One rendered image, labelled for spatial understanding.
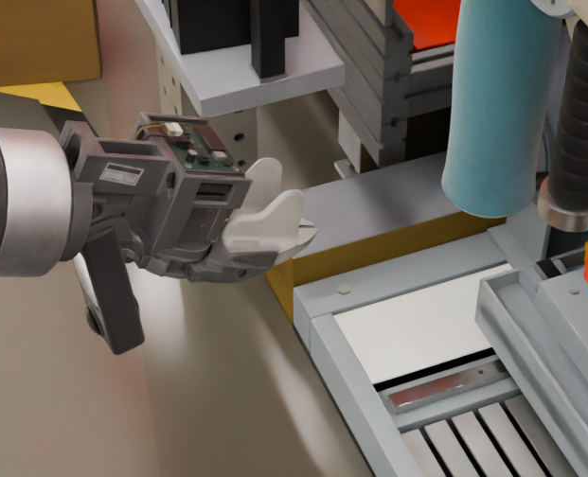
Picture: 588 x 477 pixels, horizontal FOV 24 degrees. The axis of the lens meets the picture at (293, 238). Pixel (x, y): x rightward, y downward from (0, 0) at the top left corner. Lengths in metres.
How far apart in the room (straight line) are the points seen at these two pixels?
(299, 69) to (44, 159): 0.73
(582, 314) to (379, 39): 0.45
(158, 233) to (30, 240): 0.09
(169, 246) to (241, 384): 0.92
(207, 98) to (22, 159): 0.69
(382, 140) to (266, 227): 0.95
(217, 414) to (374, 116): 0.45
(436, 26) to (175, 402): 0.62
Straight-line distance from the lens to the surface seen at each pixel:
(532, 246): 1.82
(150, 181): 0.86
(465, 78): 1.22
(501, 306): 1.66
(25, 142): 0.83
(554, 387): 1.59
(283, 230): 0.94
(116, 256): 0.89
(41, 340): 1.86
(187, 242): 0.89
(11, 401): 1.80
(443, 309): 1.77
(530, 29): 1.17
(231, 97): 1.50
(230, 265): 0.90
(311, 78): 1.52
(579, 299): 1.61
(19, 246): 0.82
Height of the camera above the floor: 1.37
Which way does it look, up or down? 44 degrees down
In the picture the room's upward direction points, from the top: straight up
